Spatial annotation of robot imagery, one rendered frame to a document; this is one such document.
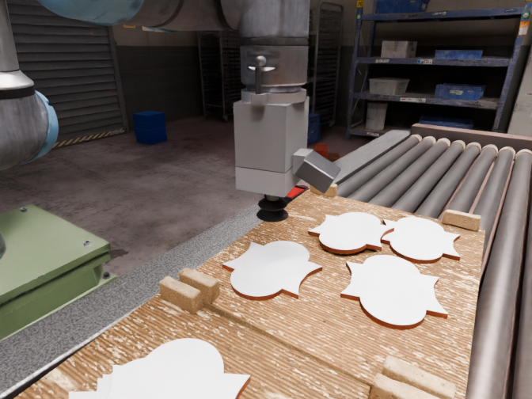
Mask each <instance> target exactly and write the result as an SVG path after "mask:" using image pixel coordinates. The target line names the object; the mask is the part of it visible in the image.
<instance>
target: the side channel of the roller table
mask: <svg viewBox="0 0 532 399"><path fill-rule="evenodd" d="M411 135H420V136H421V137H422V139H423V138H425V137H428V136H432V137H434V138H435V140H436V142H437V141H438V140H439V139H443V138H445V139H449V140H450V144H451V143H452V142H454V141H457V140H462V141H463V142H464V143H465V146H467V145H468V144H470V143H479V144H480V145H481V149H482V148H483V147H484V146H487V145H489V144H492V145H495V146H496V147H497V150H498V152H499V151H500V150H501V149H502V148H504V147H506V146H509V147H511V148H513V149H514V151H515V155H516V154H517V153H518V152H519V151H520V150H523V149H528V150H531V151H532V137H530V136H522V135H509V134H503V133H495V132H489V131H476V130H469V129H462V128H455V127H442V126H435V125H428V124H421V123H415V124H414V125H412V128H411V133H410V136H411Z"/></svg>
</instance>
